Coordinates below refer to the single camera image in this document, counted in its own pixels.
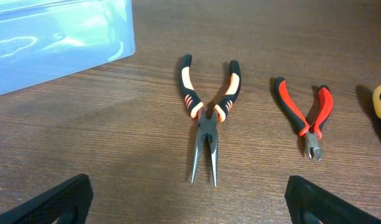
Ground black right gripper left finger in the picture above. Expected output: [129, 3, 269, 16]
[0, 174, 93, 224]

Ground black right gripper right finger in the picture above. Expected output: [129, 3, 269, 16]
[285, 175, 381, 224]

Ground red black cutting pliers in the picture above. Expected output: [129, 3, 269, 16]
[274, 77, 334, 161]

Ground orange black needle-nose pliers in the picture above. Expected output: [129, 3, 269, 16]
[179, 54, 242, 186]

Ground clear plastic container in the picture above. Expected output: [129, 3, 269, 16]
[0, 0, 135, 95]

